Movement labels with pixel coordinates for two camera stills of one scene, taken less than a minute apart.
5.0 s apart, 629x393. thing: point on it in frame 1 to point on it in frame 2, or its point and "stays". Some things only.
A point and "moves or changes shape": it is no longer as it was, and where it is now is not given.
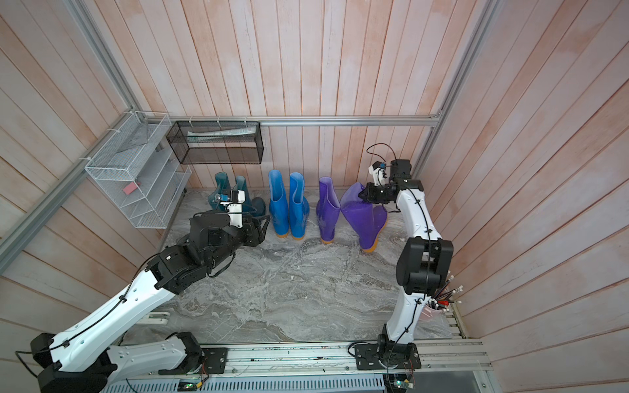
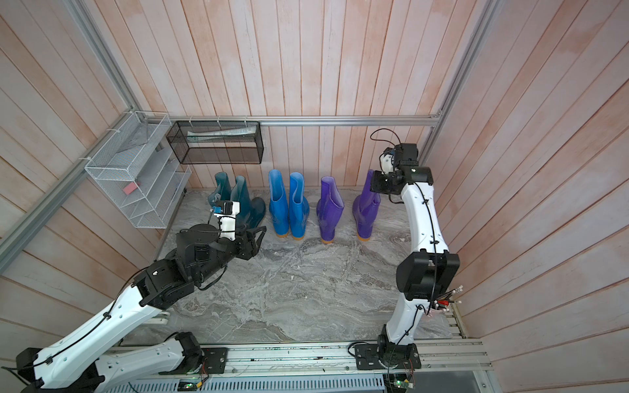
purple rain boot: [328, 210] stays
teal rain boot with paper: [222, 194] stays
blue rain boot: [278, 209] stays
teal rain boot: [255, 206] stays
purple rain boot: [368, 219] moves or changes shape
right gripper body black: [378, 195] to [383, 183]
